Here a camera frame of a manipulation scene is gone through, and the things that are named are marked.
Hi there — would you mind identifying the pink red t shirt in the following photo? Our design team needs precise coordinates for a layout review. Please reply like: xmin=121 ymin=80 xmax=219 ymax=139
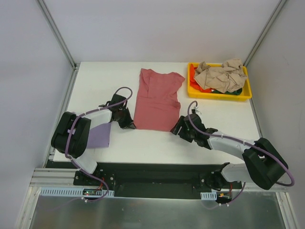
xmin=134 ymin=68 xmax=185 ymax=132

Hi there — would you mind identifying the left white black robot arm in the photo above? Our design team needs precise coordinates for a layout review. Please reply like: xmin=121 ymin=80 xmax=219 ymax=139
xmin=51 ymin=94 xmax=136 ymax=186

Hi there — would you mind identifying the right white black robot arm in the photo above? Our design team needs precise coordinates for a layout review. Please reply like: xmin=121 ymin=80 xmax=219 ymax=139
xmin=171 ymin=114 xmax=288 ymax=190

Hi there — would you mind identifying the folded lavender t shirt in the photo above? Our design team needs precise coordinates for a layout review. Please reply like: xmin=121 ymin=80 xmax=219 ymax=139
xmin=87 ymin=123 xmax=111 ymax=149

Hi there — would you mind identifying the yellow plastic bin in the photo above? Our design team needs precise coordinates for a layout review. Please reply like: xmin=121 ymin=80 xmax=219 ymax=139
xmin=186 ymin=62 xmax=252 ymax=102

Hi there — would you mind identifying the orange t shirt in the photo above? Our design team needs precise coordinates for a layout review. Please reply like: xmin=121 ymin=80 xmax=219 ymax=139
xmin=189 ymin=64 xmax=214 ymax=93

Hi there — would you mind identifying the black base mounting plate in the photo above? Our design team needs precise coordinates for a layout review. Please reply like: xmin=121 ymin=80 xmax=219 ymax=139
xmin=45 ymin=161 xmax=272 ymax=200

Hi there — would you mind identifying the green t shirt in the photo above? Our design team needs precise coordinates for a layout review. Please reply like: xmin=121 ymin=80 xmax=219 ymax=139
xmin=212 ymin=88 xmax=243 ymax=96

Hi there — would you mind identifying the beige crumpled t shirt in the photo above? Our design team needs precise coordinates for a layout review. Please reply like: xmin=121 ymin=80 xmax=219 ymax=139
xmin=194 ymin=58 xmax=247 ymax=93

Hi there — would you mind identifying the right white cable duct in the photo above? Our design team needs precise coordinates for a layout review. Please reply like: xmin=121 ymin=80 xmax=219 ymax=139
xmin=200 ymin=191 xmax=217 ymax=201

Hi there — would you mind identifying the white cable duct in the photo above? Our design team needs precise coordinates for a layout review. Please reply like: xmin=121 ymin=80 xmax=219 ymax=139
xmin=200 ymin=191 xmax=217 ymax=201
xmin=40 ymin=187 xmax=114 ymax=198

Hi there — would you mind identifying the left aluminium corner post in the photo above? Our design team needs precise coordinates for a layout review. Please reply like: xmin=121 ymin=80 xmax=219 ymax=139
xmin=35 ymin=0 xmax=79 ymax=70

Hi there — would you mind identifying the aluminium corner post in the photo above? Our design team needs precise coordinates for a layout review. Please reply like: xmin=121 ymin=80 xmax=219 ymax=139
xmin=244 ymin=0 xmax=289 ymax=67
xmin=35 ymin=0 xmax=79 ymax=70

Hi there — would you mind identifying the aluminium front frame rail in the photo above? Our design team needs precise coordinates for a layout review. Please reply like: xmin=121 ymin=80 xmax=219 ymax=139
xmin=30 ymin=168 xmax=288 ymax=192

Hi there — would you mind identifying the left white cable duct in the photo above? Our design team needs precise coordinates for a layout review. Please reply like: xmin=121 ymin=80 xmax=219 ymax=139
xmin=40 ymin=187 xmax=114 ymax=198

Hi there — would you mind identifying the right aluminium corner post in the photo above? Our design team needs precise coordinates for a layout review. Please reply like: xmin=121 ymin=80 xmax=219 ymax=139
xmin=244 ymin=0 xmax=289 ymax=67

